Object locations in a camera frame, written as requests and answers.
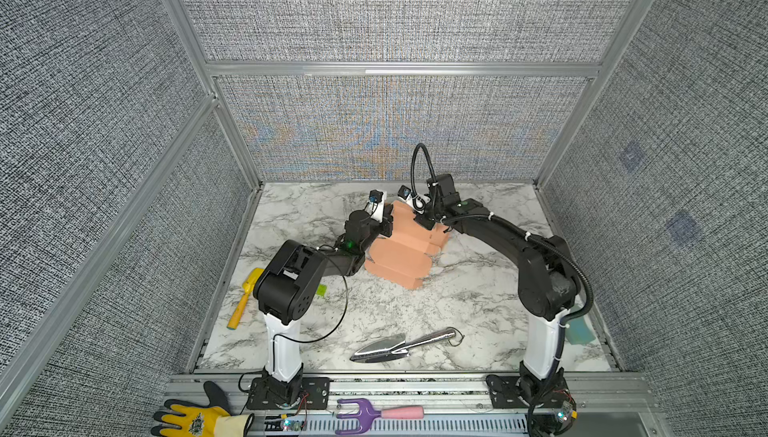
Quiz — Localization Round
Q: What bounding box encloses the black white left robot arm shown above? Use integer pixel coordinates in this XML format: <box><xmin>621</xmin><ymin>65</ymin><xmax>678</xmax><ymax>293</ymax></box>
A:
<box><xmin>253</xmin><ymin>202</ymin><xmax>394</xmax><ymax>385</ymax></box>

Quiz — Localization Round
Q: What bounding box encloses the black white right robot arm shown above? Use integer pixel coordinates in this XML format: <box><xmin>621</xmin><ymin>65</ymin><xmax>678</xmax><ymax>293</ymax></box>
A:
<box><xmin>410</xmin><ymin>143</ymin><xmax>594</xmax><ymax>388</ymax></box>

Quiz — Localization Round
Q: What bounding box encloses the silver metal garden trowel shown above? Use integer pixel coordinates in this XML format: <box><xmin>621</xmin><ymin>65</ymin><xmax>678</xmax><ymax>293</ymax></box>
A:
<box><xmin>349</xmin><ymin>327</ymin><xmax>464</xmax><ymax>364</ymax></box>

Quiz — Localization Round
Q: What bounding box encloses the yellow toy shovel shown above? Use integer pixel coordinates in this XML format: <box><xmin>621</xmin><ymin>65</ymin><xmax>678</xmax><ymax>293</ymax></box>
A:
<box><xmin>227</xmin><ymin>268</ymin><xmax>264</xmax><ymax>330</ymax></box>

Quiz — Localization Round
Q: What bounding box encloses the purple pink garden fork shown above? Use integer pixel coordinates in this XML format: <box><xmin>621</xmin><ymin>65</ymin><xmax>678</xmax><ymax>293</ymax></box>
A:
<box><xmin>335</xmin><ymin>398</ymin><xmax>425</xmax><ymax>436</ymax></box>

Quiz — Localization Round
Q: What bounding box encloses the green sponge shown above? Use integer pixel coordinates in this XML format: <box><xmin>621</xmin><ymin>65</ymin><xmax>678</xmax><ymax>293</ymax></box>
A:
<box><xmin>565</xmin><ymin>316</ymin><xmax>596</xmax><ymax>346</ymax></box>

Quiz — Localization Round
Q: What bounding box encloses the yellow black work glove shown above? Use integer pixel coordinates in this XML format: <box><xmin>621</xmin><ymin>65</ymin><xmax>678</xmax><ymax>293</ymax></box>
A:
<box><xmin>150</xmin><ymin>381</ymin><xmax>254</xmax><ymax>437</ymax></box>

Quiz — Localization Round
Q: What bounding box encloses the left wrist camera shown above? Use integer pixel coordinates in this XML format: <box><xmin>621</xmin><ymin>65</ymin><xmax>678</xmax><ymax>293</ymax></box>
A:
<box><xmin>364</xmin><ymin>189</ymin><xmax>386</xmax><ymax>215</ymax></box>

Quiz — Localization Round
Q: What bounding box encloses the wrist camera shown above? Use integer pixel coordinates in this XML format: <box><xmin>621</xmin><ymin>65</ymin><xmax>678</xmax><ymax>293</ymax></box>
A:
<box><xmin>397</xmin><ymin>185</ymin><xmax>421</xmax><ymax>211</ymax></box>
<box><xmin>364</xmin><ymin>189</ymin><xmax>386</xmax><ymax>215</ymax></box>

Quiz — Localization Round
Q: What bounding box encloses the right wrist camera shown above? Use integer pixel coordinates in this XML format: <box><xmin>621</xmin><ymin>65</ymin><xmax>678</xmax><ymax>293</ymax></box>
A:
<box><xmin>397</xmin><ymin>185</ymin><xmax>421</xmax><ymax>211</ymax></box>

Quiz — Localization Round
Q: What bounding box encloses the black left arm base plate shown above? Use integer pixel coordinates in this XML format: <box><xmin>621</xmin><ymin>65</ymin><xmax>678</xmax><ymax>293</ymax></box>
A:
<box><xmin>246</xmin><ymin>375</ymin><xmax>332</xmax><ymax>411</ymax></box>

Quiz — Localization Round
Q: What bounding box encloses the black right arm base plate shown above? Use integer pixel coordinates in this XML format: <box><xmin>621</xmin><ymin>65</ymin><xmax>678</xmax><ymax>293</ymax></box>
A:
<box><xmin>485</xmin><ymin>374</ymin><xmax>543</xmax><ymax>409</ymax></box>

